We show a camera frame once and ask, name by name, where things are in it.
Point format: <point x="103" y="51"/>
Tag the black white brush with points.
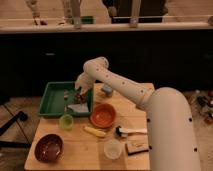
<point x="124" y="132"/>

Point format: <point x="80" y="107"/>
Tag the brown sponge block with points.
<point x="135" y="148"/>

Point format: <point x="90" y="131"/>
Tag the white cloth in tray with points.
<point x="79" y="108"/>

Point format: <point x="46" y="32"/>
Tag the green plastic tray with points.
<point x="52" y="103"/>

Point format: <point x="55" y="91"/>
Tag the small item in tray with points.
<point x="66" y="95"/>

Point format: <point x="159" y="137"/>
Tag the white translucent cup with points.
<point x="112" y="149"/>

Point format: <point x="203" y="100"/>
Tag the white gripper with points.
<point x="84" y="83"/>

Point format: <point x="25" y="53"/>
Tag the orange bowl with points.
<point x="103" y="115"/>

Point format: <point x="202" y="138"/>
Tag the dark grape bunch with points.
<point x="80" y="98"/>

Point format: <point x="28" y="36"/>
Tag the green cup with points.
<point x="66" y="122"/>

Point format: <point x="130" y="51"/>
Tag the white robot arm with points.
<point x="171" y="136"/>

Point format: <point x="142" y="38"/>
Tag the black tripod stand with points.
<point x="14" y="122"/>

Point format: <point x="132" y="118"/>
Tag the dark red bowl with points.
<point x="48" y="148"/>

